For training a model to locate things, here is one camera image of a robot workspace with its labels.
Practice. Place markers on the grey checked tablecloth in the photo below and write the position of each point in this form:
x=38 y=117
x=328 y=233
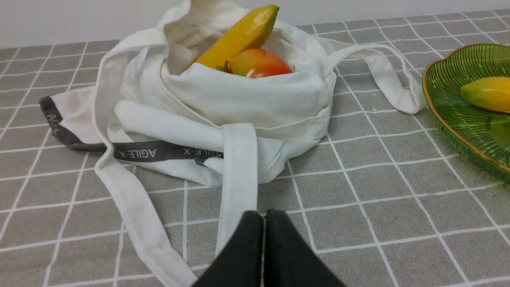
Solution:
x=383 y=199

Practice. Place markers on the red orange mango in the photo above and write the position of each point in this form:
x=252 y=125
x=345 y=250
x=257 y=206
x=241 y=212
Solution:
x=257 y=63

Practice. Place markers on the yellow banana on plate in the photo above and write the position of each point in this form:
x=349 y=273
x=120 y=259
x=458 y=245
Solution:
x=491 y=93

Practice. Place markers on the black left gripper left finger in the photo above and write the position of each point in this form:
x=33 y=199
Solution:
x=239 y=264

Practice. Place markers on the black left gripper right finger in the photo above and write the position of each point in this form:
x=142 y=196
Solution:
x=289 y=261

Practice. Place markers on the green glass plate gold rim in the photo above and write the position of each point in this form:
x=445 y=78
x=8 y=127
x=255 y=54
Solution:
x=480 y=135

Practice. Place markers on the white cloth tote bag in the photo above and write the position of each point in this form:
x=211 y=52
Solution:
x=154 y=106

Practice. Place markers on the yellow banana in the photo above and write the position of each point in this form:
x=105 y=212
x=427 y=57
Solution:
x=250 y=32
x=491 y=93

